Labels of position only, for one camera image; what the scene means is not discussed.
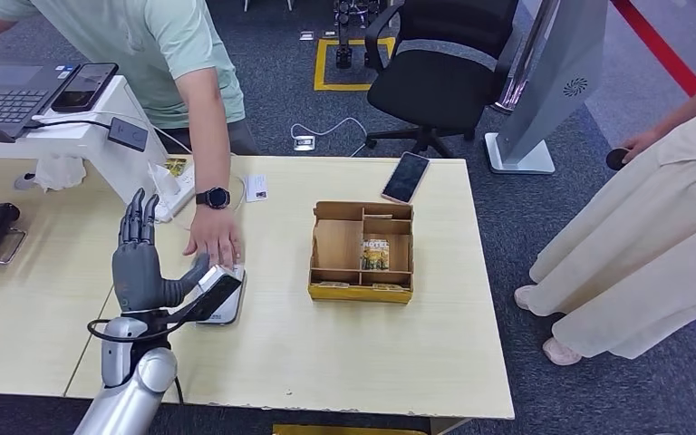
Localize grey card reader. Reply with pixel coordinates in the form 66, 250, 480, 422
194, 264, 247, 326

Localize grey standing kiosk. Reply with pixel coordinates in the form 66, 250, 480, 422
483, 0, 608, 177

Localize black robot legs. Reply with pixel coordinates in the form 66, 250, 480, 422
332, 0, 385, 72

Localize thin black cable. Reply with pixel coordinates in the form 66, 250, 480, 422
25, 119, 112, 131

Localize white desk riser stand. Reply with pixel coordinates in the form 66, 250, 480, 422
0, 76, 170, 218

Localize black round object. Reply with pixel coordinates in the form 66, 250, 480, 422
605, 147, 632, 171

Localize white power strip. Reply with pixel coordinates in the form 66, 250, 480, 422
154, 157, 197, 225

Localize dark grey laptop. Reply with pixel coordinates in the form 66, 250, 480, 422
0, 62, 81, 144

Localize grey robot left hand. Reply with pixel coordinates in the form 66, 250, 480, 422
111, 188, 212, 314

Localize black office chair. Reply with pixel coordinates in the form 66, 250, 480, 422
363, 0, 520, 160

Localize black wristwatch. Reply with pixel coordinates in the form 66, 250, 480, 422
195, 186, 232, 210

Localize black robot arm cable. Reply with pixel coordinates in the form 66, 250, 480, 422
86, 316, 186, 404

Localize pink-edged smartphone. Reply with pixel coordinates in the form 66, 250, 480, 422
381, 151, 431, 206

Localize person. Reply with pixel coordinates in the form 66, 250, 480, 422
0, 0, 247, 271
513, 60, 696, 367

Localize black power adapter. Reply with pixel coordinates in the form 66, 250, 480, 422
107, 117, 150, 152

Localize crumpled white tissue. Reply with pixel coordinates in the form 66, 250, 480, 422
34, 154, 88, 193

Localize pale shoe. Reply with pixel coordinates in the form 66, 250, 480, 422
542, 337, 584, 367
513, 285, 539, 314

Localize cardboard compartment box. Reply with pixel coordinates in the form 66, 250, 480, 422
308, 200, 415, 305

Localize person's right hand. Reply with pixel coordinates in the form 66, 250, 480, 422
621, 127, 664, 163

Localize white floor cable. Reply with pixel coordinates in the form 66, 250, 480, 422
290, 117, 368, 159

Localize white ID card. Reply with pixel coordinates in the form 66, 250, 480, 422
244, 174, 269, 204

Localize thin white cable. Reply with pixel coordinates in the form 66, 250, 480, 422
154, 122, 247, 232

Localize black smartphone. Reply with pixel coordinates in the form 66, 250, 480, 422
51, 63, 120, 114

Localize person's left hand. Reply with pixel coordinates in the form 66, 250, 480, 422
182, 207, 245, 271

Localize white plug adapter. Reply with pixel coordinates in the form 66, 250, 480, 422
147, 160, 181, 198

